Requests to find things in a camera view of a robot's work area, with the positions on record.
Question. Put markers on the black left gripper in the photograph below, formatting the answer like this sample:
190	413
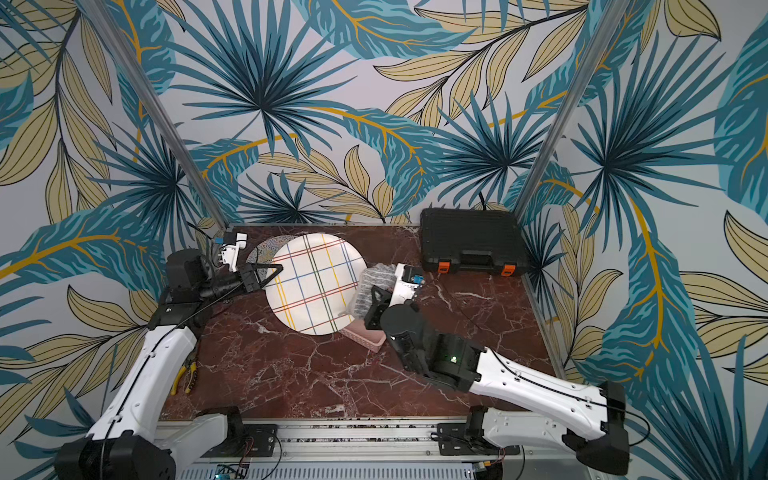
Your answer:
248	276

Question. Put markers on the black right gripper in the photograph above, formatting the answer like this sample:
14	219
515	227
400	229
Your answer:
377	310

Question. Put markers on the colourful squiggle pattern plate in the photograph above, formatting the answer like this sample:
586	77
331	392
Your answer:
267	249

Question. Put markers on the white plaid striped plate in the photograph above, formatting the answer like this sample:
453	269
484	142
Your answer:
318	282

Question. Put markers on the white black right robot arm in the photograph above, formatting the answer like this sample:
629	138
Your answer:
584	419

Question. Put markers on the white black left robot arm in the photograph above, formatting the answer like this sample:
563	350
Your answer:
122	443

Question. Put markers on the pink perforated plastic basket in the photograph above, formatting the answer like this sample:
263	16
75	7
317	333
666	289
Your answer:
372	340

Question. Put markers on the black plastic tool case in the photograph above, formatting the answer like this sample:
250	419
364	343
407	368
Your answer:
454	240

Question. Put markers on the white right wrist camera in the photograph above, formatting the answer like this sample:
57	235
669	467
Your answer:
409	279

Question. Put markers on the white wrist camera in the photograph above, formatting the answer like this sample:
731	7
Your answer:
230	245
409	279

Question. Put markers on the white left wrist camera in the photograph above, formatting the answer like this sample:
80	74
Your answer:
230	245

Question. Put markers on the yellow handled pliers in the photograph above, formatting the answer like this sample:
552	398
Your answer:
186	378

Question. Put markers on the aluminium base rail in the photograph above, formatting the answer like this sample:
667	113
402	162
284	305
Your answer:
386	441

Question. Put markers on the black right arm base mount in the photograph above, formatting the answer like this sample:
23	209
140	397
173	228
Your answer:
454	440

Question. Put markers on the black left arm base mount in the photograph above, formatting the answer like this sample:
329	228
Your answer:
249	441

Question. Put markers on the aluminium corner post left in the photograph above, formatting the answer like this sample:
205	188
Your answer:
118	45

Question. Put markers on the aluminium corner post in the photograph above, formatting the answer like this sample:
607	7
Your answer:
558	99
118	45

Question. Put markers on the aluminium corner post right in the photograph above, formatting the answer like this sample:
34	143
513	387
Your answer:
558	99

